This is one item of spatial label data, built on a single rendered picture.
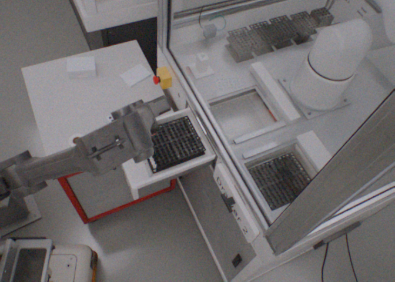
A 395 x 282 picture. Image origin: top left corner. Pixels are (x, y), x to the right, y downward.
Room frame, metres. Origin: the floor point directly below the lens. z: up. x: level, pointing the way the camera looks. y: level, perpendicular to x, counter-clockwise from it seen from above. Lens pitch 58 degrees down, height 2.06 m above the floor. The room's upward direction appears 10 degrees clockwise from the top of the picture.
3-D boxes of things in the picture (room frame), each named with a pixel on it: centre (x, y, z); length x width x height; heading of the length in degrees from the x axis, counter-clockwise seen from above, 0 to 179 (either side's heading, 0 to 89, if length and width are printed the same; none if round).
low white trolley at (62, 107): (0.92, 0.47, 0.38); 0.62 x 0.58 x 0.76; 34
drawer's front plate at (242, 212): (0.49, -0.18, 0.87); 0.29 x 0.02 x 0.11; 34
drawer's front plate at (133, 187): (0.57, 0.26, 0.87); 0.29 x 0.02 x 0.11; 34
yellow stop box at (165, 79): (1.02, 0.19, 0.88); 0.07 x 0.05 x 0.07; 34
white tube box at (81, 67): (1.07, 0.60, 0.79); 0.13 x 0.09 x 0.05; 110
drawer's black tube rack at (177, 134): (0.68, 0.09, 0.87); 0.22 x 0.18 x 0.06; 124
